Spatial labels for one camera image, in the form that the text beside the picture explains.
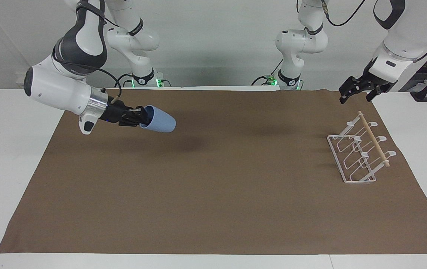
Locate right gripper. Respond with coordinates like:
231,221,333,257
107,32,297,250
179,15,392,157
104,100,149,128

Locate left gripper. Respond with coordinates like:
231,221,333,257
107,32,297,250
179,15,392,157
339,60,392,104

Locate blue cup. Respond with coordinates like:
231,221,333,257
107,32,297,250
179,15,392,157
140,105,176,133

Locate black cable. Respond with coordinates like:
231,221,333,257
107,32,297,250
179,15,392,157
52,44,123,104
251,59,285,86
320,0,366,27
116,73,135,89

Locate white wire cup holder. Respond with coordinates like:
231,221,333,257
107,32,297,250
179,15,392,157
327,111,397,184

